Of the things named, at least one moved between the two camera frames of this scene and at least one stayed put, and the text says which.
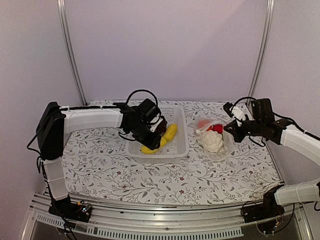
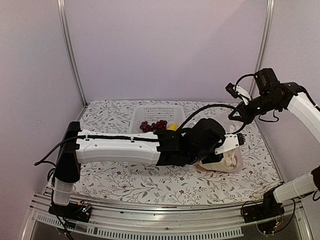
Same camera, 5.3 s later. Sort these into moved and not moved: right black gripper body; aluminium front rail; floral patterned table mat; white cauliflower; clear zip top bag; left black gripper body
Moved: left black gripper body; white cauliflower; right black gripper body; clear zip top bag
Not moved: floral patterned table mat; aluminium front rail
